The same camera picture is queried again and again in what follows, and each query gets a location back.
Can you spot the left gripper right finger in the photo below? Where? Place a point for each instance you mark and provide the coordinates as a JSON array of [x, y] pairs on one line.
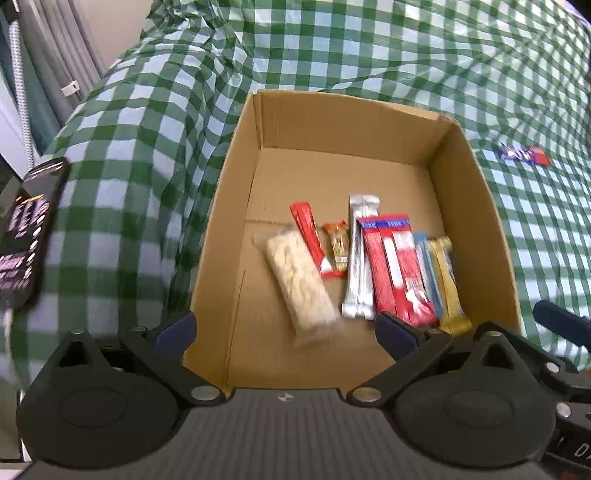
[[415, 353]]

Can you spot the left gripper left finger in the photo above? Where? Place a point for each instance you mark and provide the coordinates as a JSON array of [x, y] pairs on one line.
[[160, 351]]

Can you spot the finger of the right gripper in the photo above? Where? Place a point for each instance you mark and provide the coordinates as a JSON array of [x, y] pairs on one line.
[[564, 323]]

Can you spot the red white snack packet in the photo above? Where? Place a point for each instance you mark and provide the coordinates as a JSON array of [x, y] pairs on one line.
[[399, 288]]

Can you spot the silver snack packet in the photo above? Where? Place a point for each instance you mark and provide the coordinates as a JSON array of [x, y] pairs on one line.
[[359, 297]]

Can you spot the light blue snack stick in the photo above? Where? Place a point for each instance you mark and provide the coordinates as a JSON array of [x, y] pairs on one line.
[[428, 273]]

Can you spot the red thin snack stick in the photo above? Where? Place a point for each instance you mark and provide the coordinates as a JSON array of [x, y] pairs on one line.
[[305, 221]]

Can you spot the yellow snack bar packet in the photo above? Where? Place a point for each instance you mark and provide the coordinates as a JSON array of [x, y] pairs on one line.
[[453, 320]]

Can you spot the white rice cracker packet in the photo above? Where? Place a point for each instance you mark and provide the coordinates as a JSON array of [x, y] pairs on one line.
[[313, 315]]

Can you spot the small orange red candy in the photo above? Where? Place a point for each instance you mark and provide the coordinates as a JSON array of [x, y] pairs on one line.
[[338, 233]]

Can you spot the red flat snack packet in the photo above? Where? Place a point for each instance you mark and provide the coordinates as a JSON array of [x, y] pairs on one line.
[[539, 157]]

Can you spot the black smartphone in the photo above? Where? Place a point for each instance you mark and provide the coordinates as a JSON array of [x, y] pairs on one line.
[[25, 237]]

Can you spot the purple snack packet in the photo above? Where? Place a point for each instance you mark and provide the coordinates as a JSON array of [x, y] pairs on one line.
[[518, 154]]

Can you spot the green white checkered cloth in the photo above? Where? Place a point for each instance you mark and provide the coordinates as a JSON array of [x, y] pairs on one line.
[[147, 145]]

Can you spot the grey curtain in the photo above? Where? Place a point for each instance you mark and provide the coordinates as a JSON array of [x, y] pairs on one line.
[[60, 60]]

